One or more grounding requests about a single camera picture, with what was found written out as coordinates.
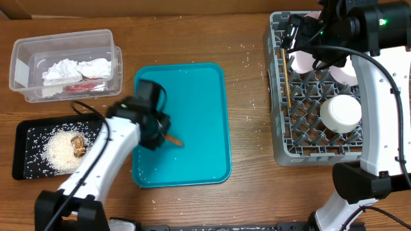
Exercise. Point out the teal plastic serving tray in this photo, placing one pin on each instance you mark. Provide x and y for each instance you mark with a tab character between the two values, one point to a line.
195	99

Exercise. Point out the pile of white rice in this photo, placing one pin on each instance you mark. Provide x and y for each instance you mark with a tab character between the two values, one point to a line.
58	152

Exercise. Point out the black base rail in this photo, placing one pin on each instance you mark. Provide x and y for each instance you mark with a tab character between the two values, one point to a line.
287	226

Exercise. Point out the wooden chopstick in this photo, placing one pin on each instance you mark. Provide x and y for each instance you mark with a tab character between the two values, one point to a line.
287	87

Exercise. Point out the pale green bowl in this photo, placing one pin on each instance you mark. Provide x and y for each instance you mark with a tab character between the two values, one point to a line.
341	114

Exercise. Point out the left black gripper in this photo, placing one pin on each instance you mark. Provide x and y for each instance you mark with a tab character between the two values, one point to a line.
153	144

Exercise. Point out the white napkin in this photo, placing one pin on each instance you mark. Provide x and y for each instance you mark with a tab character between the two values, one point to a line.
95	69
65	71

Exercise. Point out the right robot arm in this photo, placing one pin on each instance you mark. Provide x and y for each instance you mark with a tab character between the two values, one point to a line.
375	37

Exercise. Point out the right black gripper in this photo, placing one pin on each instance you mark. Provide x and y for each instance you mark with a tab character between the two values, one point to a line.
304	27

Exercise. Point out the large pink plate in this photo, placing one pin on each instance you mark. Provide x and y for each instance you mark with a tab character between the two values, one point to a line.
302	61

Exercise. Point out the orange carrot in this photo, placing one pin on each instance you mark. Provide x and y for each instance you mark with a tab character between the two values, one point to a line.
174	140

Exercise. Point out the grey dishwasher rack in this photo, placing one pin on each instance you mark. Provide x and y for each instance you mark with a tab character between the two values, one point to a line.
298	135

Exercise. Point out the red snack wrapper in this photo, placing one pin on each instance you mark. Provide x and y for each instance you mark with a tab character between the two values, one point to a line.
85	88

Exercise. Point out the clear plastic waste bin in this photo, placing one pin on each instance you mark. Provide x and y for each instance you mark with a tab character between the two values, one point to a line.
33	56

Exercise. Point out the black rectangular tray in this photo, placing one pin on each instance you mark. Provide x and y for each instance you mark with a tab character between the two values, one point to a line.
33	136

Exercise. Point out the gold foil wrapper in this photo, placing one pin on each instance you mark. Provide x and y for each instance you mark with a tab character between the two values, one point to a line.
79	149

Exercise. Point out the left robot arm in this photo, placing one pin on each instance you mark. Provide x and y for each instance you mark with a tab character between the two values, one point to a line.
78	203

